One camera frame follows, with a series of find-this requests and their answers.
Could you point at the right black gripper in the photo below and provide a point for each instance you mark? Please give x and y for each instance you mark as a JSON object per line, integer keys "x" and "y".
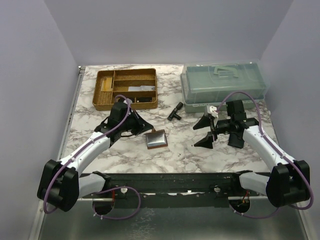
{"x": 207, "y": 141}

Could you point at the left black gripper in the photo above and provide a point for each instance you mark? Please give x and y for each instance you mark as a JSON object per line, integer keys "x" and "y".
{"x": 142, "y": 125}

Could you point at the brown leather card holder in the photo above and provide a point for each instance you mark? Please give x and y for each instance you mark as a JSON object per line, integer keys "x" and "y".
{"x": 156, "y": 139}

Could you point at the gold card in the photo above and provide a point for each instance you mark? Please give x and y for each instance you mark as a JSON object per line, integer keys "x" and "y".
{"x": 107, "y": 84}

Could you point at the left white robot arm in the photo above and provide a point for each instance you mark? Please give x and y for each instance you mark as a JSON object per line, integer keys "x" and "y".
{"x": 82, "y": 160}

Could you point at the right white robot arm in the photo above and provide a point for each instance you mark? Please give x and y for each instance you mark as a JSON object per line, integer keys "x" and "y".
{"x": 289, "y": 179}

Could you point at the white card in tray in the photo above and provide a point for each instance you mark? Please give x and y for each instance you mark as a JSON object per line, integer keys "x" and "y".
{"x": 142, "y": 88}

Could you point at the black item in tray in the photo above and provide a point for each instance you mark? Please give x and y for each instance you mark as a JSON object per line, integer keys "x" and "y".
{"x": 140, "y": 99}

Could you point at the black snap wallet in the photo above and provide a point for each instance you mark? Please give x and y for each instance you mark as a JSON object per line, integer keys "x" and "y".
{"x": 236, "y": 140}

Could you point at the black T-shaped pipe fitting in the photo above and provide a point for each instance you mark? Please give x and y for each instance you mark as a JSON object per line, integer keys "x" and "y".
{"x": 173, "y": 114}

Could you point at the brown cork organizer tray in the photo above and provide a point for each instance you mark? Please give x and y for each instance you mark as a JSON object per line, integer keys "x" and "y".
{"x": 122, "y": 80}

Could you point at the clear lidded plastic box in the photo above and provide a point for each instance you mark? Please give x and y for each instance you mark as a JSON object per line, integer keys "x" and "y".
{"x": 208, "y": 83}

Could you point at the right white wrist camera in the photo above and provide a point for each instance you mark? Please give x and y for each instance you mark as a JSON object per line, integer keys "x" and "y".
{"x": 212, "y": 111}

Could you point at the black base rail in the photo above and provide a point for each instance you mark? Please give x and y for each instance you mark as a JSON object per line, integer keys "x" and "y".
{"x": 155, "y": 190}

